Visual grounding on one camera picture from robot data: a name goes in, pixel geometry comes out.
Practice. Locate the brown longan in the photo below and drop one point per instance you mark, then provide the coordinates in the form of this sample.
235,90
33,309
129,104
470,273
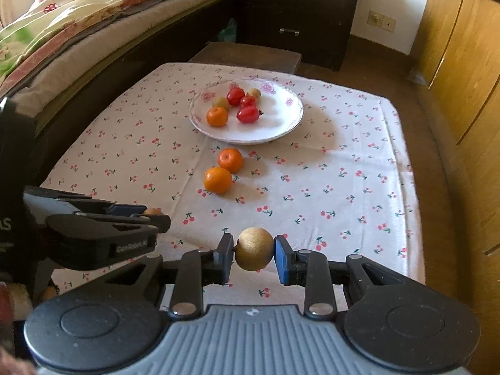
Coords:
152,211
221,102

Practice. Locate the green plastic bag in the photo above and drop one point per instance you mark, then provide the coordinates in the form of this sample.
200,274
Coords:
229,31

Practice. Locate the orange mandarin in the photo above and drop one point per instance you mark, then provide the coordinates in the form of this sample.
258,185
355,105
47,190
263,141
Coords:
217,117
230,160
217,180

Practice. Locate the light wooden wardrobe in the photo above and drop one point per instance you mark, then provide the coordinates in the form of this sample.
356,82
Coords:
461,66

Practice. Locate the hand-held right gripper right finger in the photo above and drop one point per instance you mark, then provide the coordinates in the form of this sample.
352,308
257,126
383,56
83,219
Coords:
281,261

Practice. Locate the floral quilt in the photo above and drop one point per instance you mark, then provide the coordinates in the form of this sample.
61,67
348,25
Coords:
78,4

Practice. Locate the cherry print tablecloth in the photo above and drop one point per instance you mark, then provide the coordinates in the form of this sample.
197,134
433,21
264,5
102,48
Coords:
332,187

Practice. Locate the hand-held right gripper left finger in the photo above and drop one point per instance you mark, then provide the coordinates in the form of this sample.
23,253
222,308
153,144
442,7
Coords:
225,257

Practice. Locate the dark wooden nightstand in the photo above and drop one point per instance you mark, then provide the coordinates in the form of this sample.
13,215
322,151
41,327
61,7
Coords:
320,15

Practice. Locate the long red cherry tomato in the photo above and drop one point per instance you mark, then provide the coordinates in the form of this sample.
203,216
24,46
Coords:
248,115

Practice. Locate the large pale longan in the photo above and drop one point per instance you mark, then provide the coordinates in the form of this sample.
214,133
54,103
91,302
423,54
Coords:
255,249

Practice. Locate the small tan longan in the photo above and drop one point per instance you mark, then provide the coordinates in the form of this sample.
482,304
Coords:
254,93

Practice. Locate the beige wall socket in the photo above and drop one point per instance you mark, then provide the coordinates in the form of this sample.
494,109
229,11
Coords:
382,20

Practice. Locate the small red cherry tomato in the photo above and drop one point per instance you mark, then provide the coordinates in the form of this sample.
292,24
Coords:
248,101

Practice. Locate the round red cherry tomato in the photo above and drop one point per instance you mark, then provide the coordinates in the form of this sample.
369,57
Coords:
235,96

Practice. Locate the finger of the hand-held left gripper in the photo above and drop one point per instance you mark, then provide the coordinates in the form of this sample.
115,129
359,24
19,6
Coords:
156,223
125,209

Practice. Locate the brown wooden stool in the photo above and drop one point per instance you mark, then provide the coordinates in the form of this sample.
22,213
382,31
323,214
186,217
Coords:
250,56

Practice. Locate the white floral plate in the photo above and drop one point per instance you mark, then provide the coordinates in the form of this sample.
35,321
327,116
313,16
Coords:
273,125

